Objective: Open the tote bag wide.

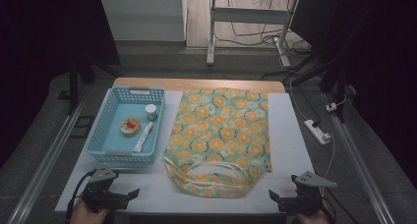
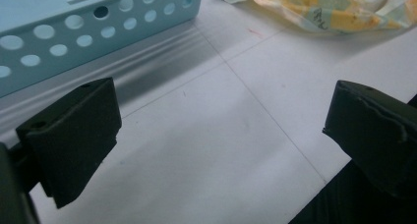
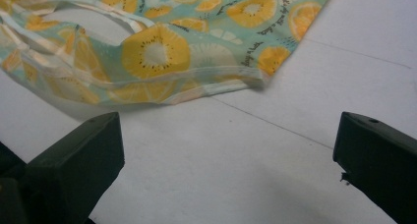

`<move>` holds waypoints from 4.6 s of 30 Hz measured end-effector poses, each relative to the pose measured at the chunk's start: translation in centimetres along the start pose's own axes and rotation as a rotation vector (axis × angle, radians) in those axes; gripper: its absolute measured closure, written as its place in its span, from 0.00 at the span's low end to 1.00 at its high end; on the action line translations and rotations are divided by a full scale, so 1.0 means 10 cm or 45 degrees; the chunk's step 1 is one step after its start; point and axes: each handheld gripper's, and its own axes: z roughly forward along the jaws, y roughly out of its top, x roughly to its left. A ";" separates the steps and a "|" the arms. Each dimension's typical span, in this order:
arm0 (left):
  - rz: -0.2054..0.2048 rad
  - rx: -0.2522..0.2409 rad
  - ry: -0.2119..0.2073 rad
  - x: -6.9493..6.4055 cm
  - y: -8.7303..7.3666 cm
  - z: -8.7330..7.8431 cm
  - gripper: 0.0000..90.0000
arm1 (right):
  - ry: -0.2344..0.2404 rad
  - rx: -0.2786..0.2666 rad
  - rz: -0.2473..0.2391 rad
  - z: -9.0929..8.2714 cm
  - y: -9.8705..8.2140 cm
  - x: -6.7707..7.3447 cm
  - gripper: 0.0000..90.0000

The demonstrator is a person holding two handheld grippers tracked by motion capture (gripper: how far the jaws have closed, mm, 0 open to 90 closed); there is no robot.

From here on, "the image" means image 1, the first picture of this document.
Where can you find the small white adapter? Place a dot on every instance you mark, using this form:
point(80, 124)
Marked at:
point(331, 107)

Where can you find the person's right hand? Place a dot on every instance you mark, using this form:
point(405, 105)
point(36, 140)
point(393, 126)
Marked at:
point(314, 218)

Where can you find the white metal desk frame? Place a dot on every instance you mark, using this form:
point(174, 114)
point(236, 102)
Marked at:
point(246, 15)

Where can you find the white table mat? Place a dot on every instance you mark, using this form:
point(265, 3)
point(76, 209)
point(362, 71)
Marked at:
point(288, 145)

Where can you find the white tube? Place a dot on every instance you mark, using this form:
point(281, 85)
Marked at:
point(143, 137)

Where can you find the white power strip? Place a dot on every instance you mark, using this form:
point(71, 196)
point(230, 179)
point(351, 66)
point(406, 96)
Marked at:
point(317, 132)

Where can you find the orange print cloth bag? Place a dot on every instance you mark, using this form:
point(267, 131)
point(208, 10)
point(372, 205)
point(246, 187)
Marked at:
point(219, 132)

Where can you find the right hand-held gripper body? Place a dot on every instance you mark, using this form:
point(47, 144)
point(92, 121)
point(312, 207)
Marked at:
point(308, 196)

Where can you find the person's left hand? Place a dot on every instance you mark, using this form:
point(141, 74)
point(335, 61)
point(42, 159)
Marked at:
point(87, 215)

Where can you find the round gold tin red label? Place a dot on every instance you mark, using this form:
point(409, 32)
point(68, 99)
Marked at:
point(130, 126)

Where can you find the small white jar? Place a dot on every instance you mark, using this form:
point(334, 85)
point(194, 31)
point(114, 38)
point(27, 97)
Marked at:
point(151, 112)

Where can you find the aluminium floor rail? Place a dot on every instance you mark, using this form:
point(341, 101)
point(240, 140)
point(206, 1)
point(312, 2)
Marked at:
point(49, 158)
point(360, 165)

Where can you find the white cabinet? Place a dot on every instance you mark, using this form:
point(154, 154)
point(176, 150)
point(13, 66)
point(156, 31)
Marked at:
point(141, 17)

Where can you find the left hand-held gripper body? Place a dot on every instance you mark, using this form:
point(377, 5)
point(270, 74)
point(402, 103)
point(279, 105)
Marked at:
point(100, 191)

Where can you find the black metal stand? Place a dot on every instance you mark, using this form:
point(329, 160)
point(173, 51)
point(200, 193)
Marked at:
point(73, 86)
point(334, 73)

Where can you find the blue plastic basket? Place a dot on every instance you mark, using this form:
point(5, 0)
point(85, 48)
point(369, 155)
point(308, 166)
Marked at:
point(114, 139)

